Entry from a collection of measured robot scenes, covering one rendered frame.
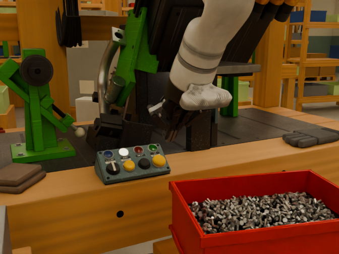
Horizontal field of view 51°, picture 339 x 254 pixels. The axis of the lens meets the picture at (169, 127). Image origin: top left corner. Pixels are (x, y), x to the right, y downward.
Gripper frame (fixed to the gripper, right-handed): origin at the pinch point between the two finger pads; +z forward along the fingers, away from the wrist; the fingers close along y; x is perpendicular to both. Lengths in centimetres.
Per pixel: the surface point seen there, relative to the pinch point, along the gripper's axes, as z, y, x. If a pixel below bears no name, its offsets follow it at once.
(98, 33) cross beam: 25, -5, -71
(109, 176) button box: 10.0, 11.6, 1.4
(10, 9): 360, -6, -641
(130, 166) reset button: 8.9, 7.0, 0.5
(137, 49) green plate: 2.2, -3.3, -30.8
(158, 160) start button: 8.9, 0.5, 0.2
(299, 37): 341, -656, -521
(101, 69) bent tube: 15.9, 2.4, -39.7
